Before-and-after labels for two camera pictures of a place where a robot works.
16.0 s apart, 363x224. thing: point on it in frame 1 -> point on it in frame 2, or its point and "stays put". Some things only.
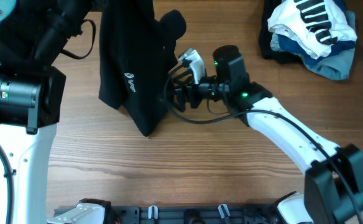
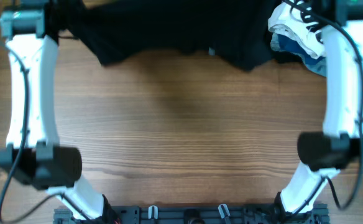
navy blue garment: (288, 43) stays put
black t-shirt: (136, 51) -> (236, 31)
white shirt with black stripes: (311, 26) stays put
